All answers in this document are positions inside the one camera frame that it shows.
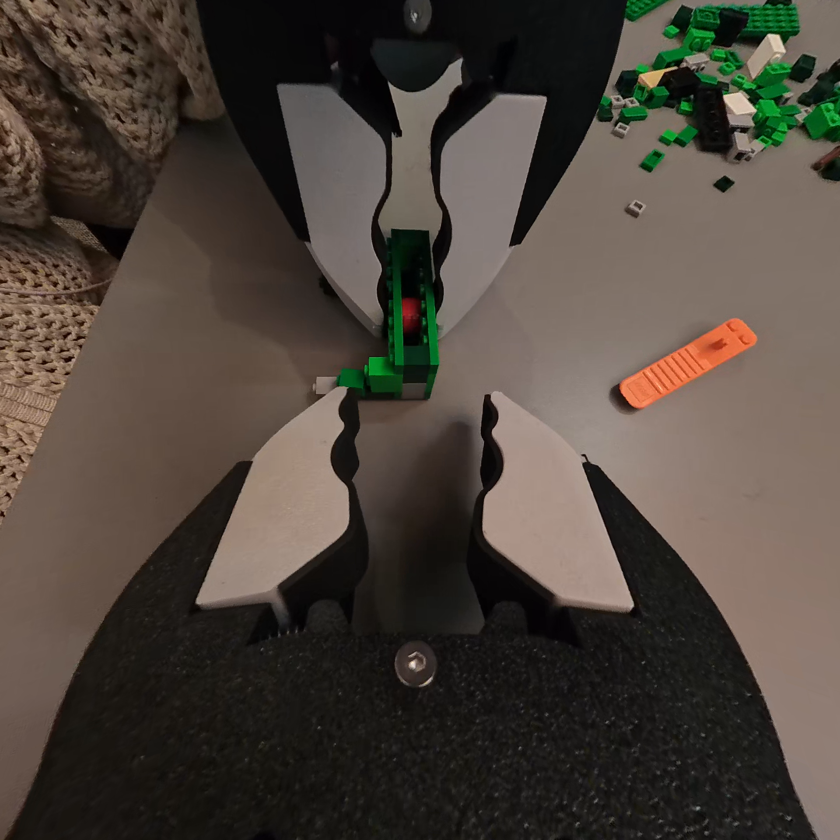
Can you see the green lego assembly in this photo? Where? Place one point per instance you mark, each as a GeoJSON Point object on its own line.
{"type": "Point", "coordinates": [413, 358]}

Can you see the orange brick separator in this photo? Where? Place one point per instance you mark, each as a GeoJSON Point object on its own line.
{"type": "Point", "coordinates": [682, 364]}

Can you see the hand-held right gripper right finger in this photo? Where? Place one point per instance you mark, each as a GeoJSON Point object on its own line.
{"type": "Point", "coordinates": [551, 525]}

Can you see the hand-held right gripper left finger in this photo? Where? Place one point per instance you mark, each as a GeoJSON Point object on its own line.
{"type": "Point", "coordinates": [289, 518]}

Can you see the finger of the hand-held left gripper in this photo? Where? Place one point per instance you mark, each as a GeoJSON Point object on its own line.
{"type": "Point", "coordinates": [492, 197]}
{"type": "Point", "coordinates": [328, 184]}

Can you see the small light grey lego brick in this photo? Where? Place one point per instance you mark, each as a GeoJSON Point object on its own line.
{"type": "Point", "coordinates": [325, 384]}

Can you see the pile of lego pieces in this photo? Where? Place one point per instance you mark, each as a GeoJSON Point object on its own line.
{"type": "Point", "coordinates": [715, 98]}

